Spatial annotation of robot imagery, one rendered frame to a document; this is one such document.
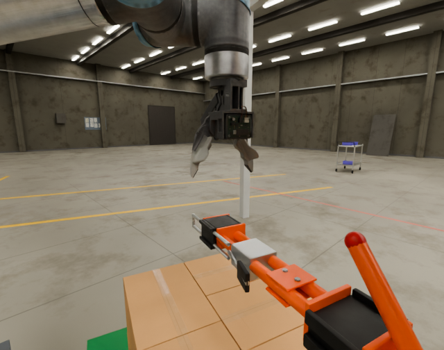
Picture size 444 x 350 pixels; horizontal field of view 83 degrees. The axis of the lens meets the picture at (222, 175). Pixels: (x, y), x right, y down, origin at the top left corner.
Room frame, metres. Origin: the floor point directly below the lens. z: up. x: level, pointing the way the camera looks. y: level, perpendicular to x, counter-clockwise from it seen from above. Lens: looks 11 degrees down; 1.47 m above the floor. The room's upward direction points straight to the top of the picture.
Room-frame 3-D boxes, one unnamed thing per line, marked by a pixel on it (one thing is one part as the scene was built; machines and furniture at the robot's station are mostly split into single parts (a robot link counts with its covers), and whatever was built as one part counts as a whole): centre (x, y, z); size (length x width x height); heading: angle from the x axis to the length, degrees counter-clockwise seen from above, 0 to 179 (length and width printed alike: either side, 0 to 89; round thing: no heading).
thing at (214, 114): (0.54, -0.01, 1.50); 0.09 x 0.08 x 0.12; 27
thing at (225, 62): (0.54, -0.01, 1.59); 0.10 x 0.09 x 0.05; 117
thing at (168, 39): (0.54, 0.11, 1.68); 0.12 x 0.12 x 0.09; 88
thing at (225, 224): (0.58, 0.00, 1.22); 0.08 x 0.07 x 0.05; 28
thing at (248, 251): (0.45, -0.06, 1.22); 0.07 x 0.07 x 0.04; 28
